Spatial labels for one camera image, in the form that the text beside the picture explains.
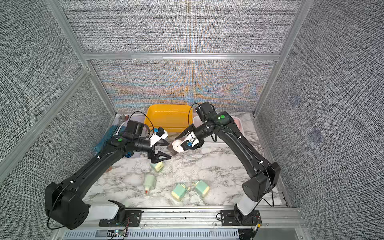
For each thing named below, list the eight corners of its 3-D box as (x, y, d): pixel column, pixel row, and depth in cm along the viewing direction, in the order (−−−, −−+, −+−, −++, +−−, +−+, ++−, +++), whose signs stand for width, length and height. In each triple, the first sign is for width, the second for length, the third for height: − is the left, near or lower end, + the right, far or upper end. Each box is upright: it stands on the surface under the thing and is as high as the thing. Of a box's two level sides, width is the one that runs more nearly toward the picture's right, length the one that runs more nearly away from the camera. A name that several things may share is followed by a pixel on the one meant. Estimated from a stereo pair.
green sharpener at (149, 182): (144, 194, 83) (140, 190, 77) (146, 179, 88) (143, 174, 82) (154, 194, 83) (152, 190, 77) (157, 179, 88) (154, 174, 82)
